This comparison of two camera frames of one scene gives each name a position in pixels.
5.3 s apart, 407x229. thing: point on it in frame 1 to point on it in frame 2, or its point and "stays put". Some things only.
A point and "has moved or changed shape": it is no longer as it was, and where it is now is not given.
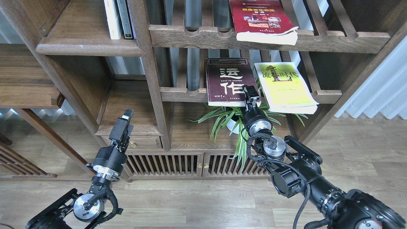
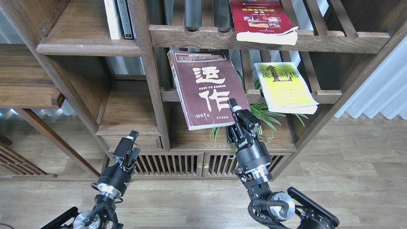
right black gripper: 256,120 to 252,156
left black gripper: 109,161 to 113,179
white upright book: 113,19 stays put
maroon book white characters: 224,77 has moved or changed shape
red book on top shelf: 262,21 stays put
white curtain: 383,90 stays put
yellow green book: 285,90 stays put
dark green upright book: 125,18 stays put
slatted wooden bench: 14,164 stays put
